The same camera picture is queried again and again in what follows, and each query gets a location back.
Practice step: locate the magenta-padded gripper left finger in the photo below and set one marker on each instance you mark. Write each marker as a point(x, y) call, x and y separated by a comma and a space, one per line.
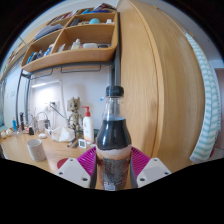
point(71, 171)

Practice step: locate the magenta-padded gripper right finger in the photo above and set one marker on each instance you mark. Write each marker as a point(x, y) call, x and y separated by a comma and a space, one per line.
point(153, 171)

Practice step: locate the dark drink plastic bottle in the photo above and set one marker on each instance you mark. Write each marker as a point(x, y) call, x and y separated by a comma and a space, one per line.
point(113, 146)

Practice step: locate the small white digital clock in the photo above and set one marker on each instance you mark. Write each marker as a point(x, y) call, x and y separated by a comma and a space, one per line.
point(82, 144)

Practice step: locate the white crumpled tissue pack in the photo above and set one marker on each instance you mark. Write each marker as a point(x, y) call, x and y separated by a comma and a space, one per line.
point(62, 134)

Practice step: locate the speckled white ceramic cup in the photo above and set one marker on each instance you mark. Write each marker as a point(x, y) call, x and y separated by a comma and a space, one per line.
point(36, 150)

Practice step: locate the white red pump lotion bottle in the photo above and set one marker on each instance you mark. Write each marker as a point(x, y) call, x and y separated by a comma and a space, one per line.
point(88, 128)

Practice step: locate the brown tree figurine toy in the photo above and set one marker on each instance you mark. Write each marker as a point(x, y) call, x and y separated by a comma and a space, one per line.
point(74, 115)

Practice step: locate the small blue bottle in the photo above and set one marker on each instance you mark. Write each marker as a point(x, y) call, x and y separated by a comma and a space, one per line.
point(14, 125)

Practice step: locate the green white striped towel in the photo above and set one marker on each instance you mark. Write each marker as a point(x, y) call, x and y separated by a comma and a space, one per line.
point(208, 110)

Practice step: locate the wooden wardrobe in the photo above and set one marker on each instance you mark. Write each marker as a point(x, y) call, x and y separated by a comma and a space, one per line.
point(160, 83)

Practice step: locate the white LED light bar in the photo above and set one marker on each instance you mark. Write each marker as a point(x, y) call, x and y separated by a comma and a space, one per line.
point(45, 84)

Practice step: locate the grey metal shelf frame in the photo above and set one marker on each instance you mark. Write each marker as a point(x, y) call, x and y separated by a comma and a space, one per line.
point(116, 73)

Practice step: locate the wooden wall shelf unit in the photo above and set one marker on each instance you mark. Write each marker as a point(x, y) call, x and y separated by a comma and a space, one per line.
point(83, 36)

